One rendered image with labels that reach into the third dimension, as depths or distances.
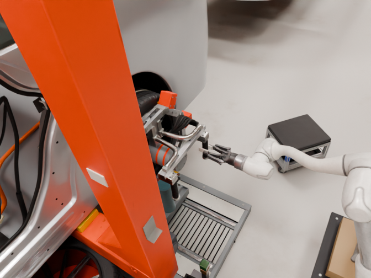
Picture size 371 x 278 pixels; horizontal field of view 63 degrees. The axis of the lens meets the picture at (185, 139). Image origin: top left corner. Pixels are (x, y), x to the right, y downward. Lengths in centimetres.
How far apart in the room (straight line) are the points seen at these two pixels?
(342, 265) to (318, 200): 79
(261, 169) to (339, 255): 72
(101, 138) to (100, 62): 19
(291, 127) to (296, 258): 105
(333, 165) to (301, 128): 126
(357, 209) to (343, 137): 201
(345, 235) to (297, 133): 93
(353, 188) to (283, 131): 143
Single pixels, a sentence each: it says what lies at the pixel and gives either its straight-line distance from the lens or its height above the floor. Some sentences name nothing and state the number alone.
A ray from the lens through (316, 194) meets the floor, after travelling 275.
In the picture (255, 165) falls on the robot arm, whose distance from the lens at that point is 169.
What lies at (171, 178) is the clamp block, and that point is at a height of 95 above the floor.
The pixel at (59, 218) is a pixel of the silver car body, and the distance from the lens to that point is 163.
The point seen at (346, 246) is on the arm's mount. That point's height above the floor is 38.
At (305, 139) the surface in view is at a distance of 265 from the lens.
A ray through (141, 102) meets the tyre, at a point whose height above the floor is 118.
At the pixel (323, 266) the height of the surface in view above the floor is 30.
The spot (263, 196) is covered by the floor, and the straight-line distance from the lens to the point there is 264.
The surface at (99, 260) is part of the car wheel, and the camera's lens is 191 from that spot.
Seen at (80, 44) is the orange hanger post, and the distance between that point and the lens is 65.
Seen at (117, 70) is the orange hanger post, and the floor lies 179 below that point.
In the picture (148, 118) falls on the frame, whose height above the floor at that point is 111.
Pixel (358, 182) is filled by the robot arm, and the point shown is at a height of 117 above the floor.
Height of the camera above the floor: 217
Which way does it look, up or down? 45 degrees down
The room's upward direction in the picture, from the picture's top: 7 degrees counter-clockwise
